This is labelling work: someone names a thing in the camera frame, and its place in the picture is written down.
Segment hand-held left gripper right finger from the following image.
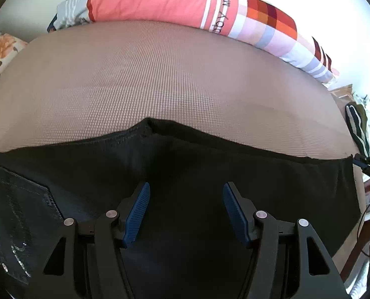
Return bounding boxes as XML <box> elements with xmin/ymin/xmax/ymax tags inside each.
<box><xmin>222</xmin><ymin>181</ymin><xmax>351</xmax><ymax>299</ymax></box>

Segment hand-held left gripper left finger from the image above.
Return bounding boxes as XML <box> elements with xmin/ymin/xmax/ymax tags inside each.
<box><xmin>23</xmin><ymin>182</ymin><xmax>151</xmax><ymax>299</ymax></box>

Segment black pants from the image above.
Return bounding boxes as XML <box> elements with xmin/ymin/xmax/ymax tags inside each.
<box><xmin>0</xmin><ymin>118</ymin><xmax>362</xmax><ymax>299</ymax></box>

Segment green white striped cloth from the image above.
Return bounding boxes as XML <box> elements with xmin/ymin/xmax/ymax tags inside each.
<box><xmin>345</xmin><ymin>103</ymin><xmax>370</xmax><ymax>159</ymax></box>

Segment beige woven bed mat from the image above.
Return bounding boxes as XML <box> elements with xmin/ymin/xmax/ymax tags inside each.
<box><xmin>0</xmin><ymin>20</ymin><xmax>366</xmax><ymax>267</ymax></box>

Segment floral print pillow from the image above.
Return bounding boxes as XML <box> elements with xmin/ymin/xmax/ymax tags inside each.
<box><xmin>0</xmin><ymin>26</ymin><xmax>29</xmax><ymax>98</ymax></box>

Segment pink checked long pillow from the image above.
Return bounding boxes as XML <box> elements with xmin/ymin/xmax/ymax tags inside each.
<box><xmin>48</xmin><ymin>0</ymin><xmax>340</xmax><ymax>84</ymax></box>

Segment thin black cable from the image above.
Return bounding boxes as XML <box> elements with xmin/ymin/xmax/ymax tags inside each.
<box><xmin>356</xmin><ymin>199</ymin><xmax>370</xmax><ymax>256</ymax></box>

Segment wooden bed frame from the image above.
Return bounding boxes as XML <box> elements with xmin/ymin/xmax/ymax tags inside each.
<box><xmin>340</xmin><ymin>215</ymin><xmax>370</xmax><ymax>282</ymax></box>

